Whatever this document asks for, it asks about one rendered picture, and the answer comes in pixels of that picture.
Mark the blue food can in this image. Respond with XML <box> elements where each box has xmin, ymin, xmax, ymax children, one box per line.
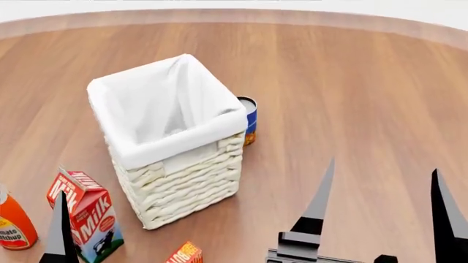
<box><xmin>236</xmin><ymin>95</ymin><xmax>258</xmax><ymax>147</ymax></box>

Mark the red milk carton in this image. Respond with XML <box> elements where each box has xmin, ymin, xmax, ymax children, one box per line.
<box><xmin>46</xmin><ymin>164</ymin><xmax>125</xmax><ymax>263</ymax></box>

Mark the orange tomato ketchup bottle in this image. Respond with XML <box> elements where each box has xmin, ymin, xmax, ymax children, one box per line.
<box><xmin>0</xmin><ymin>182</ymin><xmax>39</xmax><ymax>251</ymax></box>

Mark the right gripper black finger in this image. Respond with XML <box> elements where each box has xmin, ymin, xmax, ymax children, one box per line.
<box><xmin>276</xmin><ymin>156</ymin><xmax>336</xmax><ymax>262</ymax></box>
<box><xmin>430</xmin><ymin>168</ymin><xmax>468</xmax><ymax>263</ymax></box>

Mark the white cloth basket liner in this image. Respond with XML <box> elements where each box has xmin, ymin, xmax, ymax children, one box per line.
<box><xmin>86</xmin><ymin>53</ymin><xmax>248</xmax><ymax>169</ymax></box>

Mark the white wicker basket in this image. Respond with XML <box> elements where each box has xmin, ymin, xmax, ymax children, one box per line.
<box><xmin>86</xmin><ymin>53</ymin><xmax>248</xmax><ymax>230</ymax></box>

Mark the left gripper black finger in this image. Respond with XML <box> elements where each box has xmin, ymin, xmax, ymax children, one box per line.
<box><xmin>39</xmin><ymin>190</ymin><xmax>80</xmax><ymax>263</ymax></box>

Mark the orange butter box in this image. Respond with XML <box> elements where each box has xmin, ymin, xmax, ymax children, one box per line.
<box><xmin>165</xmin><ymin>240</ymin><xmax>204</xmax><ymax>263</ymax></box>

